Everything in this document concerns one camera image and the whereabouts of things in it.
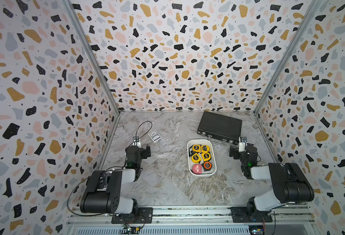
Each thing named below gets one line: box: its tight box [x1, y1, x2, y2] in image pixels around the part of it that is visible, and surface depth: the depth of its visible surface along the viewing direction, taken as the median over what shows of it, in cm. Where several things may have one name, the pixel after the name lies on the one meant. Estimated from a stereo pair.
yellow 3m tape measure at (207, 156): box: [201, 151, 212, 162], surface depth 96 cm
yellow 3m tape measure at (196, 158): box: [191, 153, 202, 164], surface depth 94 cm
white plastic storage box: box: [187, 139, 218, 177], surface depth 95 cm
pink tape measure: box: [192, 164, 203, 175], surface depth 90 cm
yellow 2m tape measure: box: [192, 144, 202, 153], surface depth 99 cm
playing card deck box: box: [147, 129, 163, 144], surface depth 105 cm
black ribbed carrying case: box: [197, 111, 243, 145], surface depth 108 cm
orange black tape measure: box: [201, 161, 213, 172], surface depth 90 cm
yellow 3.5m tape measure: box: [201, 144, 211, 153], surface depth 99 cm
